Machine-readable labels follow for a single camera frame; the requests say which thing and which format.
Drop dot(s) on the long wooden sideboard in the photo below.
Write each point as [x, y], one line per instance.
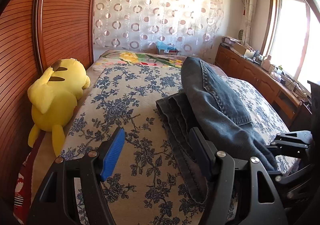
[280, 97]

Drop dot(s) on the blue floral bed sheet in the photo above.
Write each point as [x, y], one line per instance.
[146, 186]

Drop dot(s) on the window with wooden frame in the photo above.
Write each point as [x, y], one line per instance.
[292, 40]

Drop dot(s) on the sheer circle pattern curtain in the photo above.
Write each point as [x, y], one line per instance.
[189, 26]

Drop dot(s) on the blue denim jeans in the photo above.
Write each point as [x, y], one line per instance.
[207, 102]

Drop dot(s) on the red patterned blanket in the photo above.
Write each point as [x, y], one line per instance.
[22, 199]

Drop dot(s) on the colourful floral blanket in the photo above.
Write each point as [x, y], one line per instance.
[129, 57]

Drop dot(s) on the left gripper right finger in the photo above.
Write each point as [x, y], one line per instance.
[240, 191]

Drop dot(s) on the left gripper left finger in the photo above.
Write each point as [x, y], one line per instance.
[55, 200]

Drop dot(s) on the wooden slatted wardrobe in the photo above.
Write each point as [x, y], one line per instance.
[34, 34]

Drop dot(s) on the white side curtain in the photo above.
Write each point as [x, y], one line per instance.
[249, 12]

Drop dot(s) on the box with blue tissue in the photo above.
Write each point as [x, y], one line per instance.
[166, 49]

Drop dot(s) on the cardboard box on sideboard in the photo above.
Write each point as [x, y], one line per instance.
[243, 50]

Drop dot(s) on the yellow plush toy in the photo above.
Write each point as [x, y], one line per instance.
[54, 97]

